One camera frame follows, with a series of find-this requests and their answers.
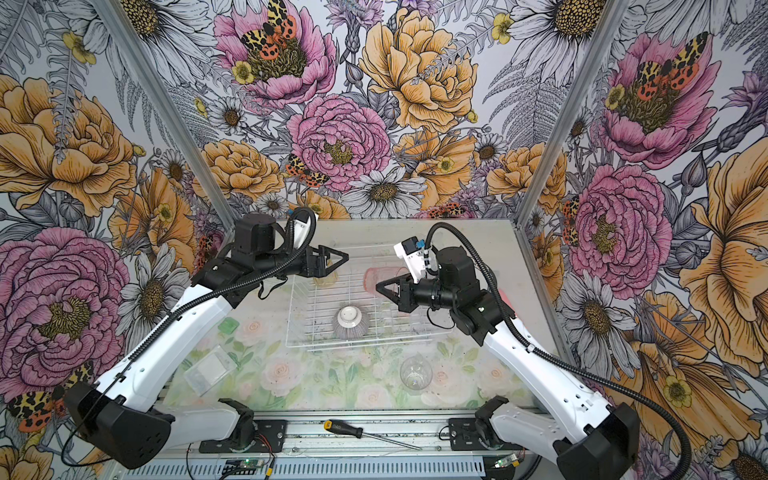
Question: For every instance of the pink glass cup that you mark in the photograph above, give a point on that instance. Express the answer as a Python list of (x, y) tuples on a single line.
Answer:
[(375, 275)]

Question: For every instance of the pink silicone utensil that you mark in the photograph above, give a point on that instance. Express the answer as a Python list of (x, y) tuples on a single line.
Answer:
[(504, 297)]

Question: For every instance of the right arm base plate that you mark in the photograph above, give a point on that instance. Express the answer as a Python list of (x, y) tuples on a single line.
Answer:
[(464, 435)]

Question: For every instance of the small green circuit board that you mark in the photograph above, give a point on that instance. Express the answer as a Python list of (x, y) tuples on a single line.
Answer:
[(240, 467)]

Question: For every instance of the aluminium corner post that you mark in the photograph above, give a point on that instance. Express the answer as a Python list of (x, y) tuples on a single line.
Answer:
[(117, 23), (606, 31)]

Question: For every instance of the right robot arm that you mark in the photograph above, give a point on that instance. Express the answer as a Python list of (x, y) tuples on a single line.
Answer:
[(582, 433)]

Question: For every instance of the clear plastic square container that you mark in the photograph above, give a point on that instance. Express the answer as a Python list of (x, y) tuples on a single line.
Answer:
[(209, 371)]

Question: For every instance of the white wire dish rack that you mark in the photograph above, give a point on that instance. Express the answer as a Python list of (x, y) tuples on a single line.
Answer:
[(313, 310)]

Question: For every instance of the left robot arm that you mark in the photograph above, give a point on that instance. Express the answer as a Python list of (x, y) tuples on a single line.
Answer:
[(117, 413)]

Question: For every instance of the aluminium corner post right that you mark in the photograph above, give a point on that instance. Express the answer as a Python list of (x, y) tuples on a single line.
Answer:
[(606, 31)]

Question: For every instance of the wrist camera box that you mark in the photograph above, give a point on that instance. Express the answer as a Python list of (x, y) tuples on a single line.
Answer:
[(414, 253), (301, 226)]

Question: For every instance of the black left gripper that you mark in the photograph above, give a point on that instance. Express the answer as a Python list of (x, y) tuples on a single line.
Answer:
[(323, 257)]

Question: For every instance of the clear glass cup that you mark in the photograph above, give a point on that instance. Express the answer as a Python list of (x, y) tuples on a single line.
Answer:
[(416, 373)]

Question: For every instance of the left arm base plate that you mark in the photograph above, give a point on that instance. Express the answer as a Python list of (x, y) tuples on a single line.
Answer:
[(261, 436)]

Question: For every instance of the amber glass cup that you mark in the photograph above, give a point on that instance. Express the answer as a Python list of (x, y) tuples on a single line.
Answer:
[(327, 281)]

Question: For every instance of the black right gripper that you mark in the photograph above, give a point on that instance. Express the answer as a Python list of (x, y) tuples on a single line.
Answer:
[(406, 301)]

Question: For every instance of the yellow handled screwdriver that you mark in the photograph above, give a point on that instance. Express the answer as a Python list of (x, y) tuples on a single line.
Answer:
[(342, 428)]

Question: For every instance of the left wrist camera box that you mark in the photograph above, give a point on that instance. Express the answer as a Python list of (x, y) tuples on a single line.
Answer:
[(301, 226)]

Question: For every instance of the aluminium corner post left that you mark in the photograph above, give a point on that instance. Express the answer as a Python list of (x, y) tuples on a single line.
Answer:
[(117, 23)]

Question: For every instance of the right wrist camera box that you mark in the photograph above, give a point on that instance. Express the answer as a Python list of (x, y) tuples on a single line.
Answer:
[(414, 253)]

